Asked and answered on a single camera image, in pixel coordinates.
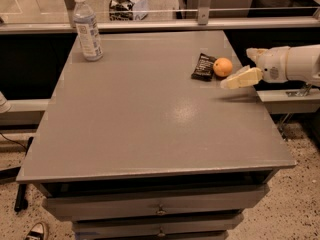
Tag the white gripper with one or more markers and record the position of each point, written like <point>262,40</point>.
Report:
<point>274,65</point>

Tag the metal window rail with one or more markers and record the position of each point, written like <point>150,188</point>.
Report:
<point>171,26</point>

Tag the black rxbar chocolate wrapper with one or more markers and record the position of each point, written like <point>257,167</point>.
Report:
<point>204,68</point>

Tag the black pole on floor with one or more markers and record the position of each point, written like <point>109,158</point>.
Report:
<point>21,202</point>

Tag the grey drawer cabinet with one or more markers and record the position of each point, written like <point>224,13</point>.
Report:
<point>135,121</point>

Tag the upper grey drawer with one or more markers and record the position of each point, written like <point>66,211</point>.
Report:
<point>155,203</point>

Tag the black and white sneaker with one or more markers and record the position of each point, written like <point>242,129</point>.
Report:
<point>38,232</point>

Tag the orange fruit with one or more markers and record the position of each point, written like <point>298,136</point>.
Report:
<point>222,67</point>

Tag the grey drawer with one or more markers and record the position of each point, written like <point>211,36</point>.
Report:
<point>158,227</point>
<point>155,203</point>

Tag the clear plastic water bottle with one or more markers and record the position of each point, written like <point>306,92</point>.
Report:
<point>87,30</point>

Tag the lower grey drawer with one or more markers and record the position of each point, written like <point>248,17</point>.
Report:
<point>158,227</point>

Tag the black and white box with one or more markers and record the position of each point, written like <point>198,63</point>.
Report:
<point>128,10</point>

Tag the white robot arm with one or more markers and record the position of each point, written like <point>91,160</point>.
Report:
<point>303,64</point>

